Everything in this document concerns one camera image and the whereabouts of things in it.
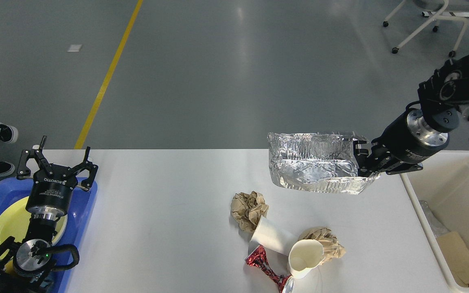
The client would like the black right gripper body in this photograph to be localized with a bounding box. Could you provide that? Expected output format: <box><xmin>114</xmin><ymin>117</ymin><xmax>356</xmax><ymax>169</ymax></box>
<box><xmin>375</xmin><ymin>109</ymin><xmax>450</xmax><ymax>164</ymax></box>

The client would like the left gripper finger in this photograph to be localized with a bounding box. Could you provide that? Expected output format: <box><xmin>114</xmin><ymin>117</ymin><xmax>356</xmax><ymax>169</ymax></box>
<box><xmin>16</xmin><ymin>136</ymin><xmax>52</xmax><ymax>180</ymax></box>
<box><xmin>70</xmin><ymin>147</ymin><xmax>99</xmax><ymax>192</ymax></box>

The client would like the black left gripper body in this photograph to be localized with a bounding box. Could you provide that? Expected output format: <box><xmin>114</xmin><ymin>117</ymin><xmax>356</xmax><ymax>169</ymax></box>
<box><xmin>25</xmin><ymin>170</ymin><xmax>78</xmax><ymax>217</ymax></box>

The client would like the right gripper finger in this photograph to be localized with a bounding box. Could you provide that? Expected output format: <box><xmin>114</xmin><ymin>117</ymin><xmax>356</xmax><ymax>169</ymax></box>
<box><xmin>375</xmin><ymin>162</ymin><xmax>423</xmax><ymax>175</ymax></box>
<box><xmin>353</xmin><ymin>140</ymin><xmax>386</xmax><ymax>177</ymax></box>

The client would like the yellow plastic plate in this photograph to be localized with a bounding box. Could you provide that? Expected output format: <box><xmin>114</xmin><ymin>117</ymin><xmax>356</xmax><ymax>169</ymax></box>
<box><xmin>0</xmin><ymin>198</ymin><xmax>73</xmax><ymax>278</ymax></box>

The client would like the brown paper bag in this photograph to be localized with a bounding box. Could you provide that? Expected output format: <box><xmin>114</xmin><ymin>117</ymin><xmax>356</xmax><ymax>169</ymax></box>
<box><xmin>436</xmin><ymin>231</ymin><xmax>469</xmax><ymax>287</ymax></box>

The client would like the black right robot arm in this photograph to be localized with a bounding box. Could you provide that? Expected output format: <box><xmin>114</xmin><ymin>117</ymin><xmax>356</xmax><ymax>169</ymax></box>
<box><xmin>354</xmin><ymin>55</ymin><xmax>469</xmax><ymax>177</ymax></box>

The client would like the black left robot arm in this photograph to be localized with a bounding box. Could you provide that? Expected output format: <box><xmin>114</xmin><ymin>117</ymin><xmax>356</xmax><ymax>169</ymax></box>
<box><xmin>0</xmin><ymin>136</ymin><xmax>99</xmax><ymax>293</ymax></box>

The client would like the white plate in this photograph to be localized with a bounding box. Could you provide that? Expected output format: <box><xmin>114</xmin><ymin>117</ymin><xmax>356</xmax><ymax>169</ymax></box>
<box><xmin>52</xmin><ymin>215</ymin><xmax>68</xmax><ymax>245</ymax></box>

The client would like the black white sneaker far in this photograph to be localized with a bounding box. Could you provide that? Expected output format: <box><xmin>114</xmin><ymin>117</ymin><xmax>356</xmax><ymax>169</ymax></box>
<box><xmin>0</xmin><ymin>122</ymin><xmax>19</xmax><ymax>144</ymax></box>

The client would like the beige plastic bin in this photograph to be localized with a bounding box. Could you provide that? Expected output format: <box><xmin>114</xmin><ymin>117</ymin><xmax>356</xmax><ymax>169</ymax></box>
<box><xmin>401</xmin><ymin>151</ymin><xmax>469</xmax><ymax>293</ymax></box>

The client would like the crushed white paper cup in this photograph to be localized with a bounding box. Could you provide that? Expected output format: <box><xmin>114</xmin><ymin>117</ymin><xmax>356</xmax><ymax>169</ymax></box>
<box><xmin>288</xmin><ymin>239</ymin><xmax>324</xmax><ymax>279</ymax></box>

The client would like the white paper cup lying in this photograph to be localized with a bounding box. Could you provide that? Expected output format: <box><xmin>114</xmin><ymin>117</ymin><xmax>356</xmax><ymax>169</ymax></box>
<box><xmin>249</xmin><ymin>216</ymin><xmax>298</xmax><ymax>256</ymax></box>

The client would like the crumpled brown paper ball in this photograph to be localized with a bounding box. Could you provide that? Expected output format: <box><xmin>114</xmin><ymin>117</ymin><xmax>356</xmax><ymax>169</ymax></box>
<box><xmin>230</xmin><ymin>191</ymin><xmax>269</xmax><ymax>233</ymax></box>

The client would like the red foil wrapper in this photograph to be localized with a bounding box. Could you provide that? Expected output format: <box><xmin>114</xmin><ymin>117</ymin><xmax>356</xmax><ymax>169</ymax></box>
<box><xmin>245</xmin><ymin>245</ymin><xmax>291</xmax><ymax>293</ymax></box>

